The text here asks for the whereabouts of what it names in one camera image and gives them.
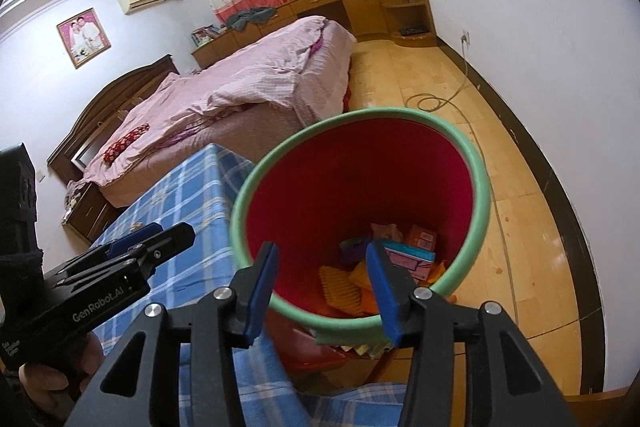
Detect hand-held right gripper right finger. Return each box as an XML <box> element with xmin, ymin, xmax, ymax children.
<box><xmin>365</xmin><ymin>241</ymin><xmax>578</xmax><ymax>427</ymax></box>

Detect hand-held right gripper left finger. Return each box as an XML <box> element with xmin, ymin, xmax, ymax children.
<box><xmin>65</xmin><ymin>241</ymin><xmax>279</xmax><ymax>427</ymax></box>

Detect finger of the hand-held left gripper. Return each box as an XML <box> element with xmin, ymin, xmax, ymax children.
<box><xmin>62</xmin><ymin>223</ymin><xmax>163</xmax><ymax>273</ymax></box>
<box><xmin>57</xmin><ymin>223</ymin><xmax>197</xmax><ymax>290</ymax></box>

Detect orange foam net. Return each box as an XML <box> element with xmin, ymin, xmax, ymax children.
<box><xmin>327</xmin><ymin>279</ymin><xmax>383</xmax><ymax>315</ymax></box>

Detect small yellow foam net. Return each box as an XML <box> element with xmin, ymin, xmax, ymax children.
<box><xmin>350</xmin><ymin>264</ymin><xmax>373</xmax><ymax>289</ymax></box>

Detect white and teal medicine box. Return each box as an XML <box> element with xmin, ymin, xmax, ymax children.
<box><xmin>384</xmin><ymin>243</ymin><xmax>435</xmax><ymax>280</ymax></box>

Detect large yellow foam net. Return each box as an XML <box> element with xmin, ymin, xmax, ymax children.
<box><xmin>320</xmin><ymin>266</ymin><xmax>363</xmax><ymax>315</ymax></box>

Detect purple plastic bag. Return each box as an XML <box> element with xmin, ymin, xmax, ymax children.
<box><xmin>340</xmin><ymin>234</ymin><xmax>376</xmax><ymax>265</ymax></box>

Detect orange plastic bag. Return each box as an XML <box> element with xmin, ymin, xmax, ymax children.
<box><xmin>420</xmin><ymin>259</ymin><xmax>451</xmax><ymax>285</ymax></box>

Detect cream plastic bag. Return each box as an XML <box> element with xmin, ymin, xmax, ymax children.
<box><xmin>370</xmin><ymin>222</ymin><xmax>406</xmax><ymax>243</ymax></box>

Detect orange cardboard box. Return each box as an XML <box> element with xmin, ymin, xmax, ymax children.
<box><xmin>402</xmin><ymin>224</ymin><xmax>437</xmax><ymax>253</ymax></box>

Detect red bin with green rim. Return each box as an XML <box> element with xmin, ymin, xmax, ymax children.
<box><xmin>230</xmin><ymin>107</ymin><xmax>492</xmax><ymax>350</ymax></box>

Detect person's left hand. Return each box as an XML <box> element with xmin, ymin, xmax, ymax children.
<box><xmin>19</xmin><ymin>334</ymin><xmax>106</xmax><ymax>413</ymax></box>

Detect dark wooden nightstand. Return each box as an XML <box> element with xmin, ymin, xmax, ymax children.
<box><xmin>62</xmin><ymin>182</ymin><xmax>118</xmax><ymax>243</ymax></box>

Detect blue plaid tablecloth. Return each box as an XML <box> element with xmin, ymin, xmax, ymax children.
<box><xmin>90</xmin><ymin>143</ymin><xmax>311</xmax><ymax>427</ymax></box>

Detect clutter on nightstand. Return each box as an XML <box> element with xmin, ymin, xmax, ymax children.
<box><xmin>65</xmin><ymin>181</ymin><xmax>88</xmax><ymax>212</ymax></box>

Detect red plastic piece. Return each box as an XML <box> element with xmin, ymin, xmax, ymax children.
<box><xmin>265</xmin><ymin>311</ymin><xmax>353</xmax><ymax>374</ymax></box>

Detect red floral pillow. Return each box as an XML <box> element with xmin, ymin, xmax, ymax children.
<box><xmin>103</xmin><ymin>123</ymin><xmax>151</xmax><ymax>162</ymax></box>

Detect wooden bed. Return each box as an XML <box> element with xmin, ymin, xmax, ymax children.
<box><xmin>47</xmin><ymin>16</ymin><xmax>358</xmax><ymax>208</ymax></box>

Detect pink quilt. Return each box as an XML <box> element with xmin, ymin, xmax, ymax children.
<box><xmin>82</xmin><ymin>16</ymin><xmax>358</xmax><ymax>208</ymax></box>

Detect row of books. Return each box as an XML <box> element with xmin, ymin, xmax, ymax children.
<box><xmin>191</xmin><ymin>24</ymin><xmax>226</xmax><ymax>48</ymax></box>

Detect grey clothes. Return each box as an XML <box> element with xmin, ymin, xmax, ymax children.
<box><xmin>226</xmin><ymin>7</ymin><xmax>276</xmax><ymax>32</ymax></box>

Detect long wooden cabinet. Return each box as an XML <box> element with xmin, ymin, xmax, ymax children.
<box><xmin>191</xmin><ymin>0</ymin><xmax>437</xmax><ymax>70</ymax></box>

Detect framed wall picture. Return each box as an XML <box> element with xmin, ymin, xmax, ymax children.
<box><xmin>56</xmin><ymin>8</ymin><xmax>111</xmax><ymax>70</ymax></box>

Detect floor cable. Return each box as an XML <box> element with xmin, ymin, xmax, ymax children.
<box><xmin>404</xmin><ymin>41</ymin><xmax>521</xmax><ymax>338</ymax></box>

